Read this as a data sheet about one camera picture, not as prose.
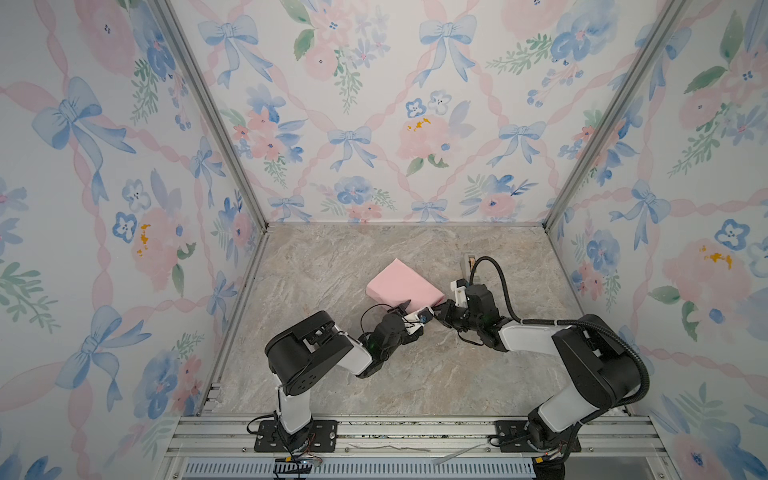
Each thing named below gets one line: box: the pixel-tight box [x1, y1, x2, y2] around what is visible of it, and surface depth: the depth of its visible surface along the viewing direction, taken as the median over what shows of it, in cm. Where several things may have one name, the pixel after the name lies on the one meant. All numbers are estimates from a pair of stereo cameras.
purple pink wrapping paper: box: [366, 258, 446, 312], surface depth 97 cm
